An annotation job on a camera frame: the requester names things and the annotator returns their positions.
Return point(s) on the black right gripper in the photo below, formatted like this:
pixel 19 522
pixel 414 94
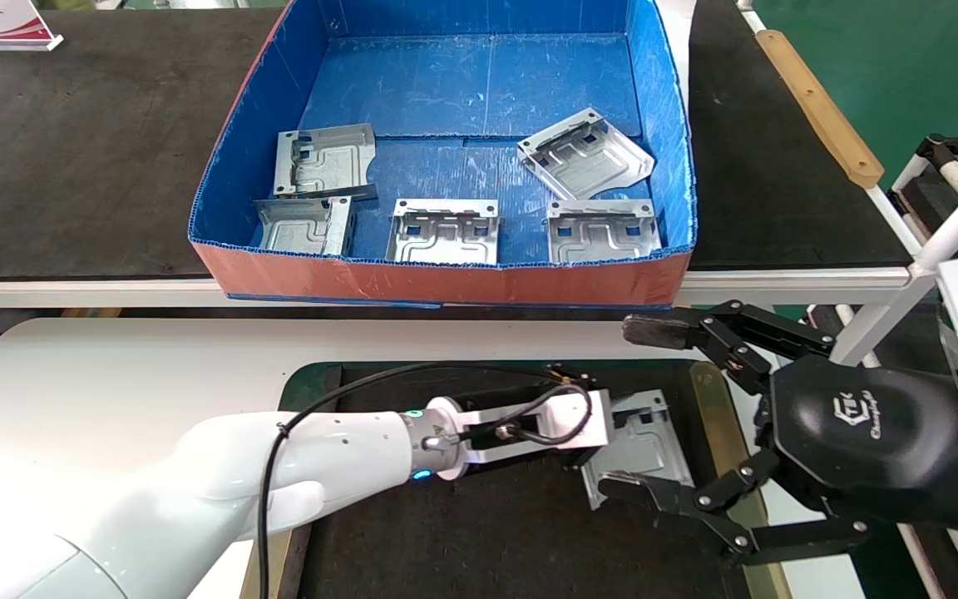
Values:
pixel 870 433

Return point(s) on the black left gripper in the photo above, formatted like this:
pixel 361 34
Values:
pixel 520 393

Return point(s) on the stamped metal bracket plate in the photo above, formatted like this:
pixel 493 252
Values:
pixel 604 237
pixel 641 441
pixel 583 158
pixel 300 229
pixel 329 158
pixel 441 241

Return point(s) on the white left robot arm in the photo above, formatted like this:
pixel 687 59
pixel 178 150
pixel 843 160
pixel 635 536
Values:
pixel 196 482

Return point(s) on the blue cardboard box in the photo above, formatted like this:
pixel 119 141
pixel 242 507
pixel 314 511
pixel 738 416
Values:
pixel 487 75

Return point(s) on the brass mat strip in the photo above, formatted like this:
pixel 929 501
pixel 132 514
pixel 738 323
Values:
pixel 279 566
pixel 712 408

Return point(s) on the black work mat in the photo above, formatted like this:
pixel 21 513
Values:
pixel 487 541
pixel 296 384

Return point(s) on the black cart mat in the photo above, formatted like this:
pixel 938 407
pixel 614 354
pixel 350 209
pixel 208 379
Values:
pixel 924 204

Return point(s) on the narrow black table mat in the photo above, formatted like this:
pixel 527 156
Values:
pixel 770 166

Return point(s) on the black pipe connector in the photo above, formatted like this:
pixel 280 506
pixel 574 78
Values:
pixel 936 150

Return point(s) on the wooden edge strip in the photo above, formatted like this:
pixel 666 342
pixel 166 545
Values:
pixel 820 108

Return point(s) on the large black table mat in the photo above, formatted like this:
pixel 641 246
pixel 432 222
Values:
pixel 71 125

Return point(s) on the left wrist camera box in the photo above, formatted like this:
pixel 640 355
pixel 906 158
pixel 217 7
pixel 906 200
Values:
pixel 591 420

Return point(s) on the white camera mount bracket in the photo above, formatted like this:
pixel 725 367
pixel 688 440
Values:
pixel 491 453

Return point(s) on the white table edge rail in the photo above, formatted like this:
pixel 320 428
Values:
pixel 71 293

